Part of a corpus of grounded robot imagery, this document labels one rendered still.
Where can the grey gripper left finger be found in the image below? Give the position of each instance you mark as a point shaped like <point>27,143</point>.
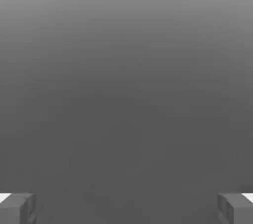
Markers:
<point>13,210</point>

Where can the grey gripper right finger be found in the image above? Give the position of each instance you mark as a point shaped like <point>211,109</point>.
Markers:
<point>239,211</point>

